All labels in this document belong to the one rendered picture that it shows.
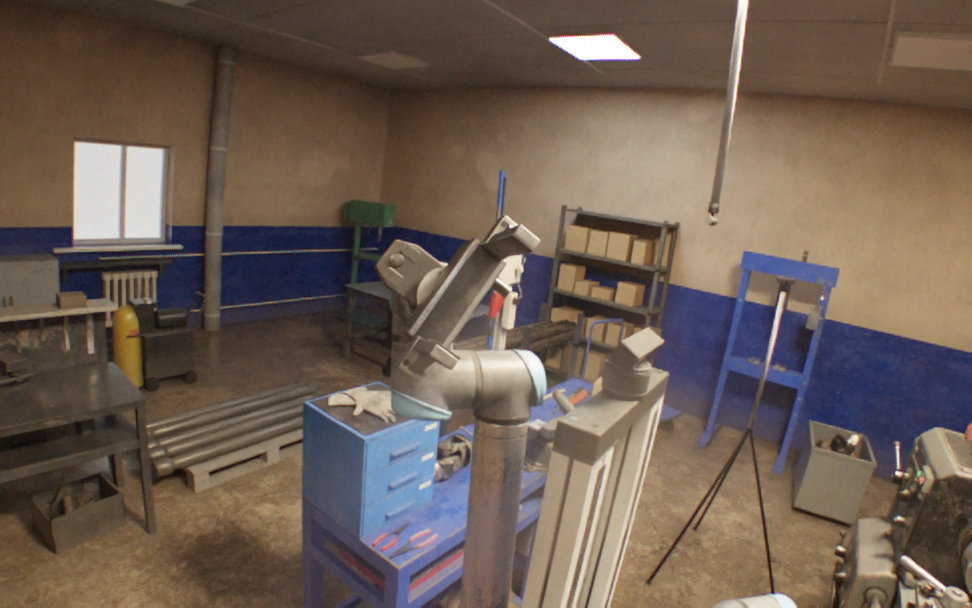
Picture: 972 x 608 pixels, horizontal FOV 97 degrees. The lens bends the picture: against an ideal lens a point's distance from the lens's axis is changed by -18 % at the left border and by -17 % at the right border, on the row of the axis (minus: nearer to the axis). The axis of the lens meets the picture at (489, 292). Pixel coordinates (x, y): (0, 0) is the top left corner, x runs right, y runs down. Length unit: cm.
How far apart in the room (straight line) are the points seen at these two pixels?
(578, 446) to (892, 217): 501
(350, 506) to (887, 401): 489
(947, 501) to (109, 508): 392
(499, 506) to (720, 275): 493
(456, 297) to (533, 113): 612
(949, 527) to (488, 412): 200
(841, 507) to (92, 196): 764
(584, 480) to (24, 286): 568
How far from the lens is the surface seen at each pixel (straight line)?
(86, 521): 343
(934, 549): 251
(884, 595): 263
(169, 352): 523
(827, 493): 453
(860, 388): 566
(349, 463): 180
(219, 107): 664
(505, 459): 82
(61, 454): 311
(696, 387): 586
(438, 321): 57
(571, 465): 70
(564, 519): 73
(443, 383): 74
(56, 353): 352
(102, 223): 677
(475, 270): 58
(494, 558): 90
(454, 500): 214
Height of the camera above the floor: 205
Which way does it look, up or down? 11 degrees down
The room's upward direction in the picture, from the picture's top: 7 degrees clockwise
